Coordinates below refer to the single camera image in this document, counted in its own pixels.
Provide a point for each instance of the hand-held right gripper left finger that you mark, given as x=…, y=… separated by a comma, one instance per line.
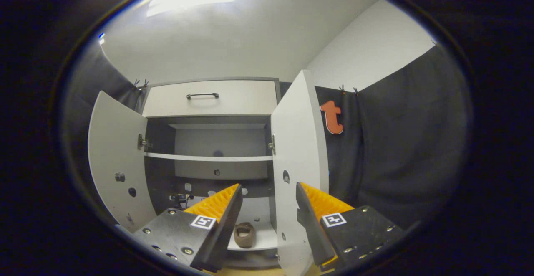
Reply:
x=227, y=230

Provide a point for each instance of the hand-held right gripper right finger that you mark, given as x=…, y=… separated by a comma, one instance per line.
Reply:
x=311, y=230

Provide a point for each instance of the brown shoe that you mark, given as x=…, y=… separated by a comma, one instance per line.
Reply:
x=244, y=234

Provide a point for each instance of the grey shoe cabinet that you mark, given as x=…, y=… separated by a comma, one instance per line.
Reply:
x=156, y=175

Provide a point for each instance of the white cabinet door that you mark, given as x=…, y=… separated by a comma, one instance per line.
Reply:
x=117, y=142
x=298, y=142

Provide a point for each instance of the white cabinet shelf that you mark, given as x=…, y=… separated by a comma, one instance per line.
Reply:
x=208, y=157

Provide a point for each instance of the metal door hinge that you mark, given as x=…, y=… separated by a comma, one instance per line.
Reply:
x=144, y=142
x=272, y=144

